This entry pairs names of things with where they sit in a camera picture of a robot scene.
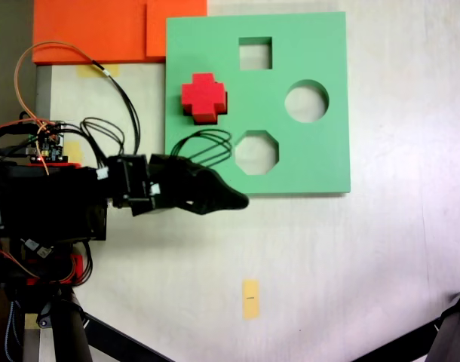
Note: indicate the red base clamp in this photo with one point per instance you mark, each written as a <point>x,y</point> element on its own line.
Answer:
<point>77,264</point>
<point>69,164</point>

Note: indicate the yellow masking tape piece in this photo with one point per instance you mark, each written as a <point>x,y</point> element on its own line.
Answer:
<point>98,71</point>
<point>75,151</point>
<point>31,320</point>

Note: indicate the red cross columnar block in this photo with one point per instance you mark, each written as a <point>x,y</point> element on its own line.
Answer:
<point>203,94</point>

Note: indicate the green shape-hole board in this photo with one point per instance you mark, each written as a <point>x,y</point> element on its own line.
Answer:
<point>309,166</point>

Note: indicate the circuit board with connectors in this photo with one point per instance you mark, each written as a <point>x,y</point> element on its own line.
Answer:
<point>51,149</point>

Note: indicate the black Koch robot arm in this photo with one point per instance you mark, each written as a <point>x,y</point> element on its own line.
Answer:
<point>45,200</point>

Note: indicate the yellow tape with black mark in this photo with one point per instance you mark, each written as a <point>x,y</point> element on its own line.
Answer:
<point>251,301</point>

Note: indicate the large orange foam block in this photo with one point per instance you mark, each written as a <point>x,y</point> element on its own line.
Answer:
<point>86,30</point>

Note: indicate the black tripod leg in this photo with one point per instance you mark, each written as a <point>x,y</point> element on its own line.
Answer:
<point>68,332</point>
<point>450,339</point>

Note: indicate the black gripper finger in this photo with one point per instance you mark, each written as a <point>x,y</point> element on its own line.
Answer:
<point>207,209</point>
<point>222,194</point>

